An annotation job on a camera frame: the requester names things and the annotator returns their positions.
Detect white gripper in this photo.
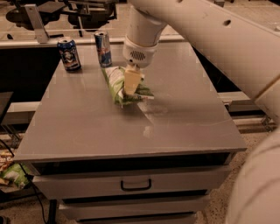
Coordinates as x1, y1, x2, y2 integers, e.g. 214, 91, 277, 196
122, 35, 158, 95

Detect green jalapeno chip bag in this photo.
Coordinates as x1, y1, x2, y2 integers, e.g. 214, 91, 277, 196
101, 66, 154, 106

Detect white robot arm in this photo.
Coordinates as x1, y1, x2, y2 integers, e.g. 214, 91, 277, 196
126, 0, 280, 224

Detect redbull can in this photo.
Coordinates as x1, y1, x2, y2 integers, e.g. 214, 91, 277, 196
94, 31, 112, 67

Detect blue soda can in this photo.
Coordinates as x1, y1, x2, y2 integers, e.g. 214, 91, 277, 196
57, 37, 81, 72

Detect chip bags on floor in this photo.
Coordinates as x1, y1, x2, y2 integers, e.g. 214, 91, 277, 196
0, 150, 29, 189

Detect black office chair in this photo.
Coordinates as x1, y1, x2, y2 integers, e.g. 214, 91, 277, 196
5, 0, 118, 32

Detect grey drawer cabinet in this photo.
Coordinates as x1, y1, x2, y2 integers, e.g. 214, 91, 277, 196
16, 42, 245, 224

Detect left metal bracket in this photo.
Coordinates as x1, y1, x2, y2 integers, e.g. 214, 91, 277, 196
24, 4, 49, 44

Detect black drawer handle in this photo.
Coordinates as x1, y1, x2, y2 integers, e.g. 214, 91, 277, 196
120, 178, 152, 192

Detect black cable on floor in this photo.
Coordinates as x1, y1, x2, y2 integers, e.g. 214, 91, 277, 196
0, 125, 47, 224

